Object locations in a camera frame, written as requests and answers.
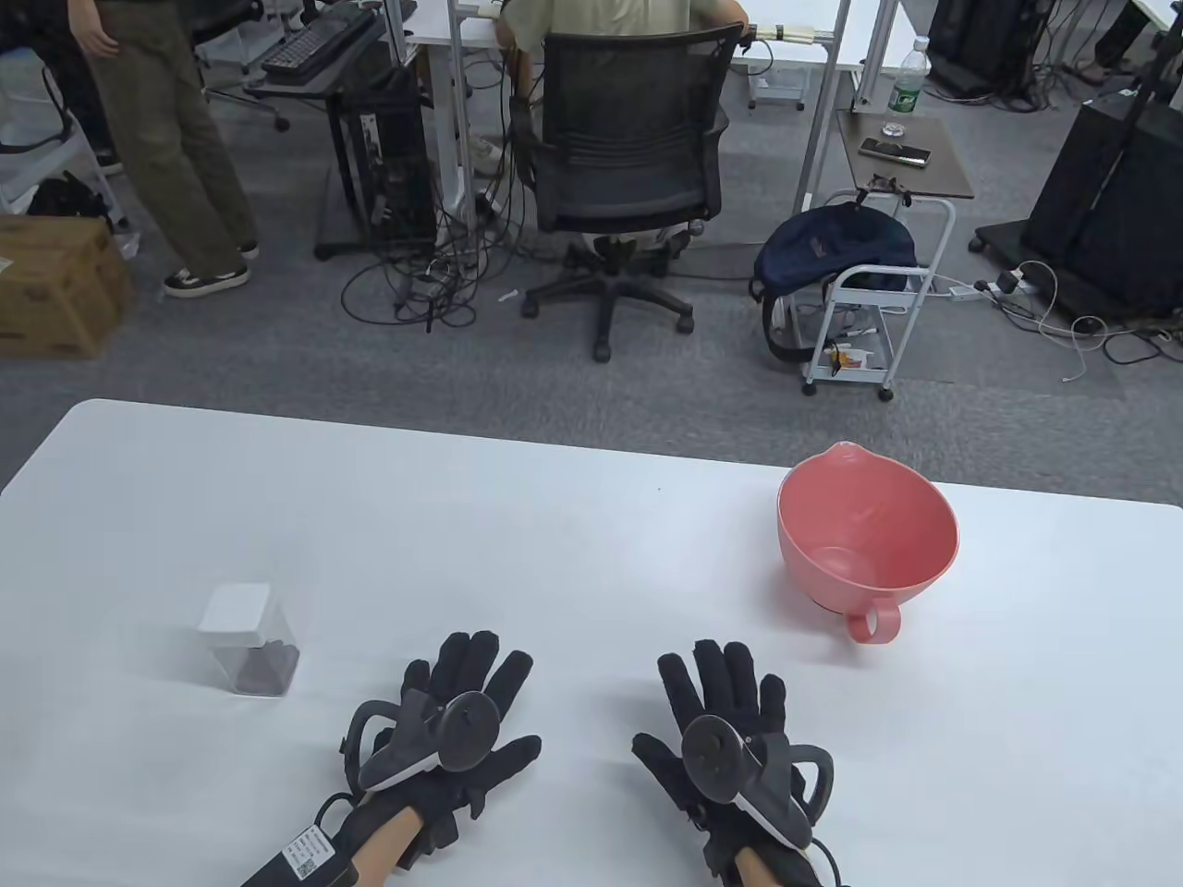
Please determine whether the clear plastic jar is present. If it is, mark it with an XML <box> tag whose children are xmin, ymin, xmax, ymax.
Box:
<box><xmin>196</xmin><ymin>582</ymin><xmax>302</xmax><ymax>698</ymax></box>

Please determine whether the black bag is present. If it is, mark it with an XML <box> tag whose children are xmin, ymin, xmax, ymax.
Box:
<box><xmin>26</xmin><ymin>174</ymin><xmax>116</xmax><ymax>232</ymax></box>

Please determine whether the black computer tower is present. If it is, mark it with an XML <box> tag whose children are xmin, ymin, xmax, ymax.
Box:
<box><xmin>337</xmin><ymin>88</ymin><xmax>437</xmax><ymax>246</ymax></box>

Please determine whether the white rolling cart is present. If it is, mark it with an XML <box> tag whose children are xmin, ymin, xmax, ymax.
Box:
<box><xmin>802</xmin><ymin>189</ymin><xmax>956</xmax><ymax>402</ymax></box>

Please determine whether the black smartphone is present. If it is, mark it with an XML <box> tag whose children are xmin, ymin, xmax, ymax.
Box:
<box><xmin>858</xmin><ymin>137</ymin><xmax>931</xmax><ymax>169</ymax></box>

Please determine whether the pink salad bowl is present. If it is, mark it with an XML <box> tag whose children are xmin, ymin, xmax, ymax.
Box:
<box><xmin>776</xmin><ymin>442</ymin><xmax>960</xmax><ymax>646</ymax></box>

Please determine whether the black wheeled cabinet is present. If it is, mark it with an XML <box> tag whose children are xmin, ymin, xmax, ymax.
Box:
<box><xmin>969</xmin><ymin>88</ymin><xmax>1183</xmax><ymax>324</ymax></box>

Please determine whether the tangle of black cables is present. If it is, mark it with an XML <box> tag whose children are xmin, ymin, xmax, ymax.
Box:
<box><xmin>340</xmin><ymin>185</ymin><xmax>518</xmax><ymax>334</ymax></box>

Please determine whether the white jar lid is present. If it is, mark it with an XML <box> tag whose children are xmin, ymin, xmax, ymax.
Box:
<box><xmin>196</xmin><ymin>582</ymin><xmax>273</xmax><ymax>648</ymax></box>

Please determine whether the person's right hand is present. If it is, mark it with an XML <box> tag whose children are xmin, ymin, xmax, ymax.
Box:
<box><xmin>632</xmin><ymin>639</ymin><xmax>788</xmax><ymax>877</ymax></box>

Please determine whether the navy backpack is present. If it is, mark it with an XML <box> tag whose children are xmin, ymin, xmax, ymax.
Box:
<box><xmin>749</xmin><ymin>205</ymin><xmax>918</xmax><ymax>363</ymax></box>

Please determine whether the person's left forearm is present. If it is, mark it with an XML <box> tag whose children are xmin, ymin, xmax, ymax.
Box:
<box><xmin>351</xmin><ymin>802</ymin><xmax>428</xmax><ymax>887</ymax></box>

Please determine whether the black swivel chair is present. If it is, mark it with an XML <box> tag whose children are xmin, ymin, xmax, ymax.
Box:
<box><xmin>189</xmin><ymin>0</ymin><xmax>292</xmax><ymax>132</ymax></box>

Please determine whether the cardboard box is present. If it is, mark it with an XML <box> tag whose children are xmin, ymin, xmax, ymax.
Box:
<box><xmin>0</xmin><ymin>214</ymin><xmax>135</xmax><ymax>359</ymax></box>

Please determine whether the black keyboard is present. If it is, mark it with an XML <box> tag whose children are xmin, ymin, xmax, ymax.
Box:
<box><xmin>261</xmin><ymin>9</ymin><xmax>380</xmax><ymax>79</ymax></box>

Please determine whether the white metal rack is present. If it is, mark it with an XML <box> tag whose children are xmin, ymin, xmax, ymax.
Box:
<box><xmin>0</xmin><ymin>92</ymin><xmax>126</xmax><ymax>232</ymax></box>

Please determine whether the black wrist sensor box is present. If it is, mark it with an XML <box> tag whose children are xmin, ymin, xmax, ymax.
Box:
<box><xmin>242</xmin><ymin>822</ymin><xmax>361</xmax><ymax>887</ymax></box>

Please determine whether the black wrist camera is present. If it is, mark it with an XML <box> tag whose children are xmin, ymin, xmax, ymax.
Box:
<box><xmin>689</xmin><ymin>804</ymin><xmax>740</xmax><ymax>874</ymax></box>
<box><xmin>402</xmin><ymin>811</ymin><xmax>460</xmax><ymax>869</ymax></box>

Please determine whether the black VR controller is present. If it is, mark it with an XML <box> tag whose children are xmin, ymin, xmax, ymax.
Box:
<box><xmin>681</xmin><ymin>713</ymin><xmax>835</xmax><ymax>846</ymax></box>
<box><xmin>340</xmin><ymin>689</ymin><xmax>505</xmax><ymax>797</ymax></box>

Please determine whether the white office desk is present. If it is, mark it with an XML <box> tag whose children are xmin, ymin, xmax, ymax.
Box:
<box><xmin>384</xmin><ymin>0</ymin><xmax>902</xmax><ymax>218</ymax></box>

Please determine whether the clear water bottle green label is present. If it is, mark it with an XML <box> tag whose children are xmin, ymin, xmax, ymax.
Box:
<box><xmin>887</xmin><ymin>37</ymin><xmax>933</xmax><ymax>119</ymax></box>

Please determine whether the black keyboard stand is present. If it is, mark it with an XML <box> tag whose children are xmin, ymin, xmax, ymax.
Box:
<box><xmin>242</xmin><ymin>0</ymin><xmax>435</xmax><ymax>261</ymax></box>

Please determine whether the person's left hand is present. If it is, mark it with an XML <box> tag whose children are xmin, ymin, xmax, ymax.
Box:
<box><xmin>399</xmin><ymin>632</ymin><xmax>543</xmax><ymax>837</ymax></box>

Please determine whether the brown side table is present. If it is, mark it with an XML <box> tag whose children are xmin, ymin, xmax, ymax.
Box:
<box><xmin>836</xmin><ymin>109</ymin><xmax>976</xmax><ymax>202</ymax></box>

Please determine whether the black equipment stack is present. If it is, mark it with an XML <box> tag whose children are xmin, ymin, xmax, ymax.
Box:
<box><xmin>927</xmin><ymin>0</ymin><xmax>1055</xmax><ymax>93</ymax></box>

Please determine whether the black mesh office chair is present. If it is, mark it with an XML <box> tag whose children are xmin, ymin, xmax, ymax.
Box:
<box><xmin>508</xmin><ymin>23</ymin><xmax>748</xmax><ymax>363</ymax></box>

